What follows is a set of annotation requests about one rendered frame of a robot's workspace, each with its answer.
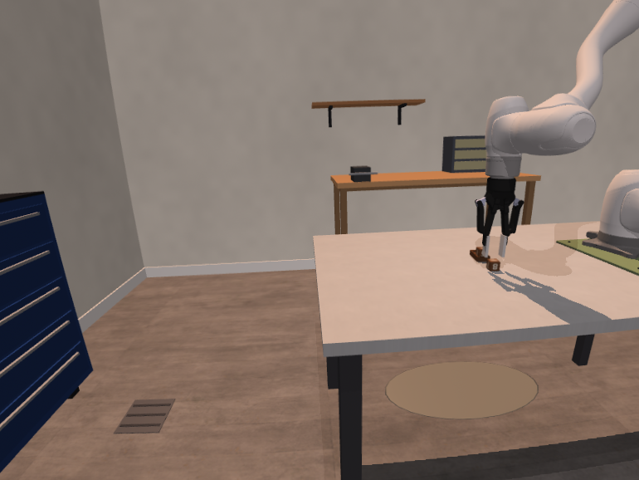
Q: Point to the brown rectangular tray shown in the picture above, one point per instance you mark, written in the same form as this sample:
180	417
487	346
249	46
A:
478	259

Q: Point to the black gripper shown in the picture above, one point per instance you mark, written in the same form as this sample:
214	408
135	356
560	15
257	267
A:
498	201

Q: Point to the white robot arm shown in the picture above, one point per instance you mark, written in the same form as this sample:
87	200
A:
563	124

